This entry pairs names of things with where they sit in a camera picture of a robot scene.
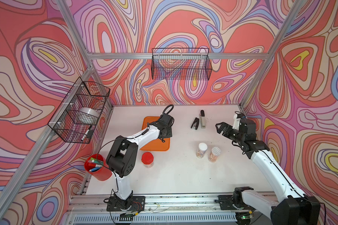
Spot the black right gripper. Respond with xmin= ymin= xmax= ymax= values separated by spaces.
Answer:
xmin=215 ymin=122 xmax=244 ymax=144

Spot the red lid candy jar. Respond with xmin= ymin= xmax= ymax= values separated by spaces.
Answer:
xmin=141 ymin=152 xmax=154 ymax=168

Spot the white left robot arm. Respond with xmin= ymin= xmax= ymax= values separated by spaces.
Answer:
xmin=106 ymin=113 xmax=174 ymax=200

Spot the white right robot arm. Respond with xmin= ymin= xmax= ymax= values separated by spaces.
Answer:
xmin=216 ymin=117 xmax=321 ymax=225

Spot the patterned lid candy jar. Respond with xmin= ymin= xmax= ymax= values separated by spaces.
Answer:
xmin=208 ymin=146 xmax=221 ymax=162

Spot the white lid candy jar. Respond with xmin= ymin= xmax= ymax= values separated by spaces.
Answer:
xmin=196 ymin=143 xmax=207 ymax=158

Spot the orange tray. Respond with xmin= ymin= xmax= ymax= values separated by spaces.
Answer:
xmin=140 ymin=116 xmax=171 ymax=152

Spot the beige and black stapler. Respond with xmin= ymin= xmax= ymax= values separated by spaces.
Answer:
xmin=200 ymin=110 xmax=206 ymax=129

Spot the white bowl in basket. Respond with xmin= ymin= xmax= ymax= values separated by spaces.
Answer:
xmin=78 ymin=107 xmax=99 ymax=124

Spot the black marker in basket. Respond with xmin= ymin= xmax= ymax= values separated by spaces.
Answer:
xmin=81 ymin=125 xmax=92 ymax=141

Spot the red pen cup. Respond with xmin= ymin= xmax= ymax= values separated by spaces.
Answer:
xmin=84 ymin=154 xmax=113 ymax=181

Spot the black wire basket back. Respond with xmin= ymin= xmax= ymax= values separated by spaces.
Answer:
xmin=151 ymin=47 xmax=212 ymax=81

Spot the black wire basket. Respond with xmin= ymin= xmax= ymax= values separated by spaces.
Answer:
xmin=151 ymin=47 xmax=212 ymax=81
xmin=48 ymin=78 xmax=110 ymax=144

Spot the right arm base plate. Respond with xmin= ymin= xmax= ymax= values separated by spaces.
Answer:
xmin=214 ymin=195 xmax=256 ymax=212

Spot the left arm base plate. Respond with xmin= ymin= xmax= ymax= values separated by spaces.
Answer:
xmin=105 ymin=195 xmax=146 ymax=212

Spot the aluminium frame corner post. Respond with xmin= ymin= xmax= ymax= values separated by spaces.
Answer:
xmin=239 ymin=0 xmax=302 ymax=109

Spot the black wire basket left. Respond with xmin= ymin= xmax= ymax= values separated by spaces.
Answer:
xmin=48 ymin=78 xmax=110 ymax=144

